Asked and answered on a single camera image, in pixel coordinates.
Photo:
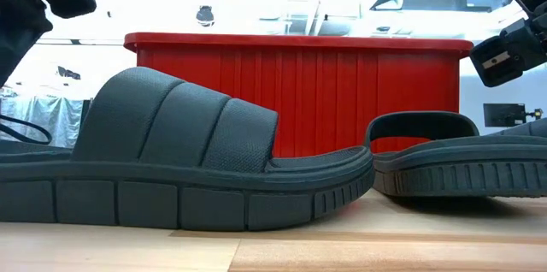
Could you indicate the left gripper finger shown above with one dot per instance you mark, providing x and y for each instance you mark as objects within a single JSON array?
[{"x": 19, "y": 24}]

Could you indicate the black rubber slide sandal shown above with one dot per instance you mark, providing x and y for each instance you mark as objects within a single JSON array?
[
  {"x": 470, "y": 173},
  {"x": 171, "y": 135}
]

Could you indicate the red plastic bin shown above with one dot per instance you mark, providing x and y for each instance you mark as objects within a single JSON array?
[{"x": 320, "y": 92}]

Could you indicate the grey plastic sheet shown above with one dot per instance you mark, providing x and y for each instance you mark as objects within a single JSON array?
[{"x": 55, "y": 118}]

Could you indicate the black hanging ceiling lamp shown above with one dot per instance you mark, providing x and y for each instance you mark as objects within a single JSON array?
[{"x": 205, "y": 16}]

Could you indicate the black wall-mounted box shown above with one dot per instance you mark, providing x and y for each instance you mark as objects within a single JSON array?
[{"x": 504, "y": 114}]

